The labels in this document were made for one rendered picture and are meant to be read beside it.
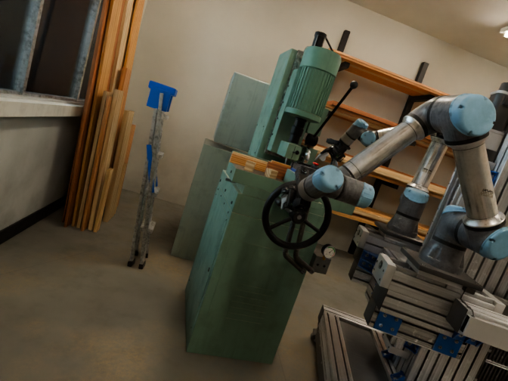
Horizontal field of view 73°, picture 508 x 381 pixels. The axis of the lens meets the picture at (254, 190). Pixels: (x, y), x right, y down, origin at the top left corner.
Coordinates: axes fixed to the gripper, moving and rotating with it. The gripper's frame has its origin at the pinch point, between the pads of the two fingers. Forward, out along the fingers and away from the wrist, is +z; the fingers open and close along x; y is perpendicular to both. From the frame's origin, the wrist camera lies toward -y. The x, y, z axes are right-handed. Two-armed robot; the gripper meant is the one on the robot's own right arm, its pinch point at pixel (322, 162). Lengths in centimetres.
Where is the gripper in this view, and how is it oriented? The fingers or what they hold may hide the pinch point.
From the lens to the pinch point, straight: 218.1
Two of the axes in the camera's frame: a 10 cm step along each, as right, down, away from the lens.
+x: 8.0, 1.9, 5.7
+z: -5.3, 6.5, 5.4
